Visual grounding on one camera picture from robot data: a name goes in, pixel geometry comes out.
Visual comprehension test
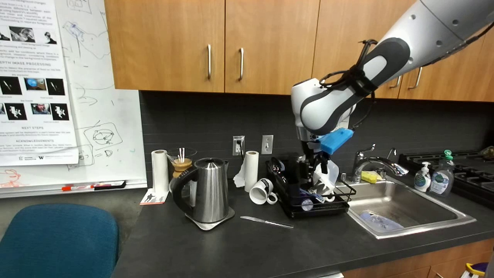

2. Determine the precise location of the glass coffee carafe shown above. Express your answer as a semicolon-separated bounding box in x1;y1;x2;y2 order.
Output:
166;147;198;193

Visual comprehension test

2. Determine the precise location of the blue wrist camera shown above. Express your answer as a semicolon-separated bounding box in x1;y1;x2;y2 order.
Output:
318;128;354;155

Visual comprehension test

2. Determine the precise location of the steel sink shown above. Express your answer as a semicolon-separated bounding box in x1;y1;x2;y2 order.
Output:
335;175;477;240

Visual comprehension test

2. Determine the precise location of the silver kettle base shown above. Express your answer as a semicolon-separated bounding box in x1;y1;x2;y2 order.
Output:
184;206;235;232

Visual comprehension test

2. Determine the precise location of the blue plastic item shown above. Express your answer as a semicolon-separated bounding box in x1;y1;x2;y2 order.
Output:
359;210;404;232

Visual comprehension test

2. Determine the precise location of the white paper towel roll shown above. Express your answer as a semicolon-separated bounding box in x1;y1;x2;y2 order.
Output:
151;149;170;194
233;150;260;193

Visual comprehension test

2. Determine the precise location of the wall socket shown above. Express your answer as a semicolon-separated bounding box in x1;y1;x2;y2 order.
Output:
232;135;246;156

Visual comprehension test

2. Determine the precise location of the clear dish soap bottle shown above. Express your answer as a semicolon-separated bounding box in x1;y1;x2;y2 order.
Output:
429;149;455;198

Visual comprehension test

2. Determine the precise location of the black stove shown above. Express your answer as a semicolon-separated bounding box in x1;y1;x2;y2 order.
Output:
397;148;494;209

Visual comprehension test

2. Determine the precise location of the silver tap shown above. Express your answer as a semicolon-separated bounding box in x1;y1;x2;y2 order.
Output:
350;144;410;183

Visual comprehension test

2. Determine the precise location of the blue office chair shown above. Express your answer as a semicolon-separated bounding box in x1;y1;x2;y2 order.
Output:
0;203;120;278

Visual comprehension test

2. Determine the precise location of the blue fork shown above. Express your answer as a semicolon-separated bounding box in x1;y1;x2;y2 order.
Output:
299;188;327;204

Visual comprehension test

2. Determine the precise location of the wooden wall cabinet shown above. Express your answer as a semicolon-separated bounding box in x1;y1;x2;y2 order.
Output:
103;0;494;103

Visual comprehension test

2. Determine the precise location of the wooden base cabinet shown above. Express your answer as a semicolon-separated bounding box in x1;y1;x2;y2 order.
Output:
341;238;494;278

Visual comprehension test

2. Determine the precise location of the white pump soap bottle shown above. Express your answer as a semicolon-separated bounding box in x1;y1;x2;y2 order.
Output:
413;161;432;193

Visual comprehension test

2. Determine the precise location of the white mug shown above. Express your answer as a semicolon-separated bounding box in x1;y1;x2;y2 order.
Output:
249;178;279;205

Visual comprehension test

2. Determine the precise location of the white plastic jug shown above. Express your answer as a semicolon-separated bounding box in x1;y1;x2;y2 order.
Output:
312;159;340;196

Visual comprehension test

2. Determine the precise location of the steel electric kettle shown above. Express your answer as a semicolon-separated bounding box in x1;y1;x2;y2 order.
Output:
169;157;230;224

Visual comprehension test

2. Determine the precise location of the black drying rack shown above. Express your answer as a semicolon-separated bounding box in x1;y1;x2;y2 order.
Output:
265;156;357;219

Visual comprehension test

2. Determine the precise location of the whiteboard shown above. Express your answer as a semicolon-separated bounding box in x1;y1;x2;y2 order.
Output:
0;0;148;199

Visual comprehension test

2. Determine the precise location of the silver knife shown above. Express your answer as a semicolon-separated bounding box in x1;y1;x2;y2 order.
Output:
240;215;295;229

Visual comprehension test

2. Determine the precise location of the white printed poster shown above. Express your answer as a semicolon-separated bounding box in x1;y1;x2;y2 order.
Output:
0;0;80;167

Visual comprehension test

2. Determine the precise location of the yellow and purple item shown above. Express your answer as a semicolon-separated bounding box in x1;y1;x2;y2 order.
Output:
461;262;489;278

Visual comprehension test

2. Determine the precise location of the printed card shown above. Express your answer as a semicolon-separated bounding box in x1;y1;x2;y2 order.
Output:
139;188;169;205

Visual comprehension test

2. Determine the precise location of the wooden cabinet door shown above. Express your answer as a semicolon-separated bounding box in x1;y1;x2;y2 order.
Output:
398;26;494;103
312;0;416;100
104;0;226;93
225;0;320;96

